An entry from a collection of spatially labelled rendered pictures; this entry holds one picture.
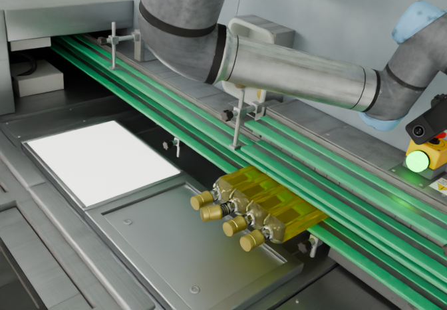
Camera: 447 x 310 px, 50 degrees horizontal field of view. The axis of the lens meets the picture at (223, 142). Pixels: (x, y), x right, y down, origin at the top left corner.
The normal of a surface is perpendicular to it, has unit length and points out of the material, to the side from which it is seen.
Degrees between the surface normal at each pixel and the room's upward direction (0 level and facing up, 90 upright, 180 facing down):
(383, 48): 0
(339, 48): 0
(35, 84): 90
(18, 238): 90
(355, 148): 90
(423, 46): 11
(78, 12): 90
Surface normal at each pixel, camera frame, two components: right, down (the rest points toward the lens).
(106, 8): 0.65, 0.43
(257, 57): 0.25, -0.08
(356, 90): 0.15, 0.36
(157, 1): -0.57, 0.44
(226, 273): 0.11, -0.87
